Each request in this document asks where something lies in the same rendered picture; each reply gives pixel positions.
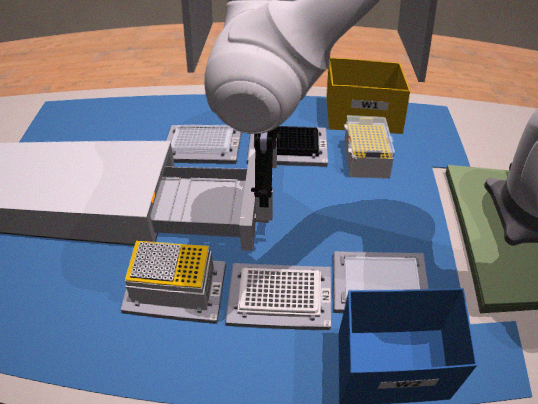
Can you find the blue bench mat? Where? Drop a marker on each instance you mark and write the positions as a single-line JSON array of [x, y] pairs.
[[60, 300]]

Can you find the black multi-well plate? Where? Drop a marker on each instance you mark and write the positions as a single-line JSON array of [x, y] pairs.
[[298, 141]]

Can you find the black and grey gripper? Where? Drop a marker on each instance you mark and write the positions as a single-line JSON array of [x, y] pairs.
[[265, 159]]

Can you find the dark blue open-top bin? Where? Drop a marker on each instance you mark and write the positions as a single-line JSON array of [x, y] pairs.
[[404, 329]]

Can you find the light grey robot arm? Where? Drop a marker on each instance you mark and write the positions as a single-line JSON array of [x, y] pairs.
[[259, 71]]

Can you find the olive-brown open-top bin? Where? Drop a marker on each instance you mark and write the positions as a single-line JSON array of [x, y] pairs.
[[368, 96]]

